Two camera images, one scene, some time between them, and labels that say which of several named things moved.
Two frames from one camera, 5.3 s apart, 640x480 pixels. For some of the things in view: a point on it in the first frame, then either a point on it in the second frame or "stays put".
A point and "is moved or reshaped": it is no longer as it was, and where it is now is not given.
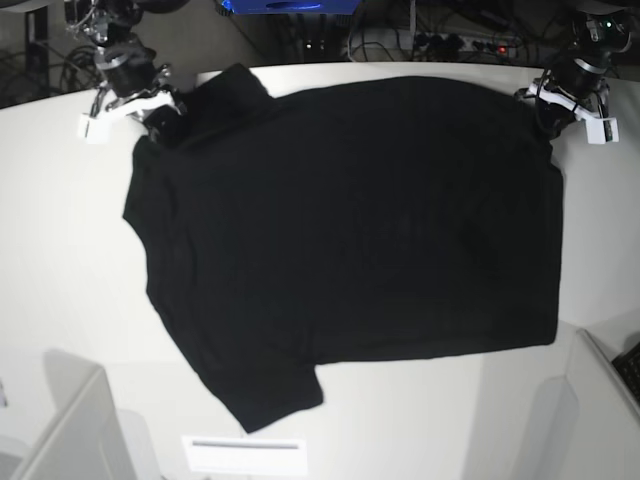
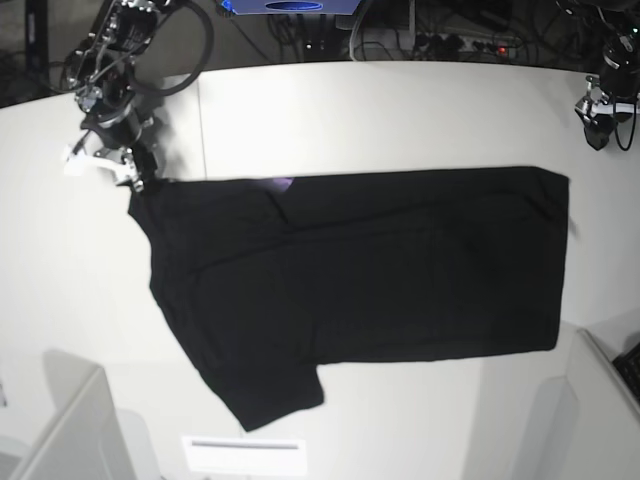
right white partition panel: x=586 y=423 stays put
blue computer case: x=292 y=7 stays put
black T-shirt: x=352 y=221 is moved or reshaped
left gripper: x=130 y=80 -> x=122 y=139
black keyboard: x=628 y=367 stays put
